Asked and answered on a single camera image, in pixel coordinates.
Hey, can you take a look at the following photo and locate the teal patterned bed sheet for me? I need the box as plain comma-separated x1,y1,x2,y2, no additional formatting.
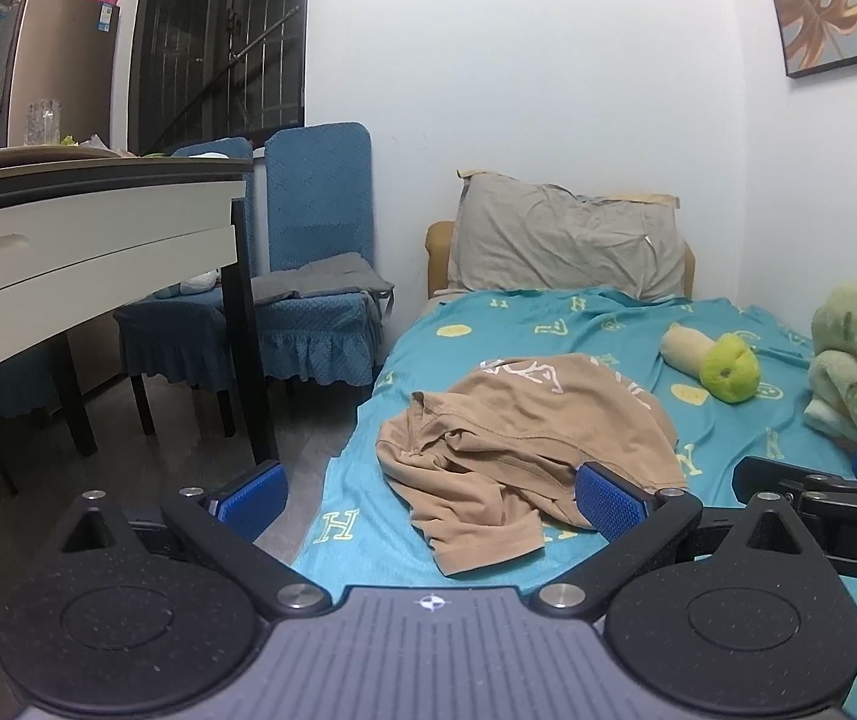
290,286,857,720

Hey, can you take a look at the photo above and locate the grey folded cloth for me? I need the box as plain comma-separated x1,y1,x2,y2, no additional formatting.
251,252,394,314

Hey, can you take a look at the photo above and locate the tan t-shirt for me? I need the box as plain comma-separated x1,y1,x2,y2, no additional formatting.
376,353,685,577

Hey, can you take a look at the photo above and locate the white dining table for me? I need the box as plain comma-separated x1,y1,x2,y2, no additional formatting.
0,146,277,463

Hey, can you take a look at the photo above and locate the glass cup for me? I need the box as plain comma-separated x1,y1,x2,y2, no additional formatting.
23,99,62,146

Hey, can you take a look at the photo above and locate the brown refrigerator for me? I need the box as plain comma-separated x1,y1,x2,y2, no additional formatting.
0,0,119,148

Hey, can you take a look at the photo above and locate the grey pillow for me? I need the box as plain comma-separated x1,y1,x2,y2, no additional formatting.
446,171,693,301

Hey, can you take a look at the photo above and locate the green plush toy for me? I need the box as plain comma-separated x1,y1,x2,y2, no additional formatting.
659,323,762,405

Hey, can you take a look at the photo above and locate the blue covered chair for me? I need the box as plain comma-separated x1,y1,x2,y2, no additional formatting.
112,135,258,437
254,122,387,387

